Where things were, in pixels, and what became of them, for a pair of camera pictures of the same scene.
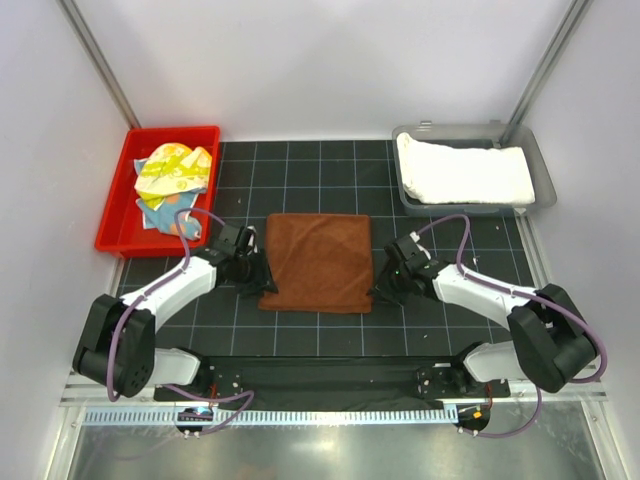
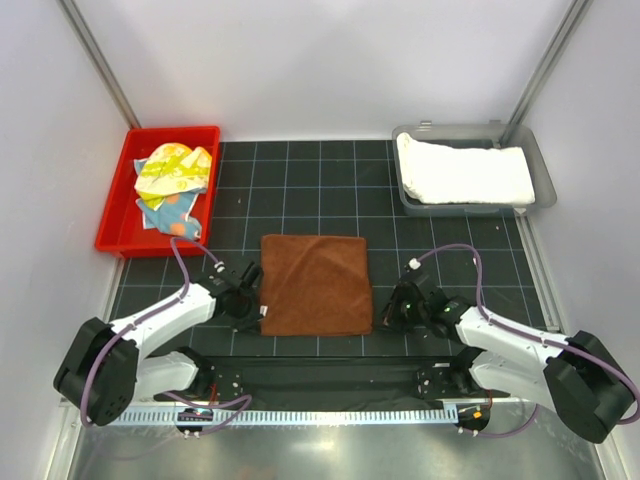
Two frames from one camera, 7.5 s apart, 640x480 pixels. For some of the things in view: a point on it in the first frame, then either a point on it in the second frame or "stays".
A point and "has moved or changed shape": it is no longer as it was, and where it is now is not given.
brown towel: x=319 y=262 has moved or changed shape
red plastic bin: x=123 y=230 stays
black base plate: x=335 y=383 stays
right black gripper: x=388 y=295 to x=390 y=319
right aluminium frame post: x=578 y=9 stays
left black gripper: x=262 y=279 to x=250 y=322
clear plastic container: x=475 y=136 stays
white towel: x=466 y=175 stays
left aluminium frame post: x=71 y=9 stays
